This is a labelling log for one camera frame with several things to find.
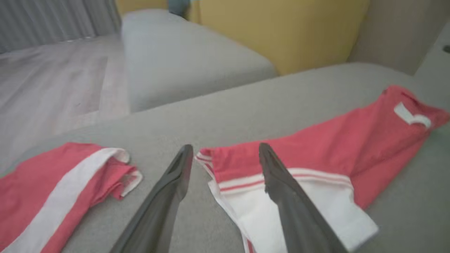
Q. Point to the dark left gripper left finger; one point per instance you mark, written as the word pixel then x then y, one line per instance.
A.
pixel 158 207

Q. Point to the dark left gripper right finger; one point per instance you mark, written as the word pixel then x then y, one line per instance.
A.
pixel 295 214

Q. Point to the red basketball jersey white trim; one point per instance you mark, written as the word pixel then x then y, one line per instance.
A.
pixel 351 147

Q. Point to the red shorts with white stripe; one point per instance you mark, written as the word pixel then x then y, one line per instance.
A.
pixel 35 186

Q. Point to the grey fabric sofa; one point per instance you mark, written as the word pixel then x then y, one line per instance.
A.
pixel 281 105

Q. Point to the light grey sofa section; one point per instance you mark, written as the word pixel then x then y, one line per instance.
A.
pixel 182 52

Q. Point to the large yellow cushion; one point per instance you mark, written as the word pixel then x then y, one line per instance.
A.
pixel 281 31

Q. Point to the blue-grey pillow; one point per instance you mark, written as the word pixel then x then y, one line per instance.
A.
pixel 178 7

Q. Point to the small yellow cushion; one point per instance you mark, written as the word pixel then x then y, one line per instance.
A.
pixel 140 5

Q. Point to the grey pleated curtain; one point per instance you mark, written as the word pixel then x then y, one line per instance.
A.
pixel 52 21

